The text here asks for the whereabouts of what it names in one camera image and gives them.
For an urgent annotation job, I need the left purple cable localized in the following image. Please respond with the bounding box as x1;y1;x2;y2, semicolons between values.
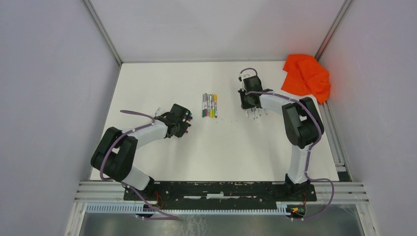
99;110;180;220

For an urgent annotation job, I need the aluminium frame rail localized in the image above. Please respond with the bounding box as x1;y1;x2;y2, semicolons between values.
75;181;369;204

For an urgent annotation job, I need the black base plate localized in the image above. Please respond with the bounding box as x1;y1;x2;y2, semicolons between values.
123;181;317;210

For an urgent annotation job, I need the white cable duct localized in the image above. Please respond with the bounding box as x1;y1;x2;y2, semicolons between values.
85;203;289;216

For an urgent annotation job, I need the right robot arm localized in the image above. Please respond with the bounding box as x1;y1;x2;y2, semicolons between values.
238;75;324;201

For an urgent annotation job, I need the orange cloth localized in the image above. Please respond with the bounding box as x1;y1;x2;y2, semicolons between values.
281;54;331;104

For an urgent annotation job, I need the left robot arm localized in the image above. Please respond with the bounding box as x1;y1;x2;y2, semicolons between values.
90;104;192;201

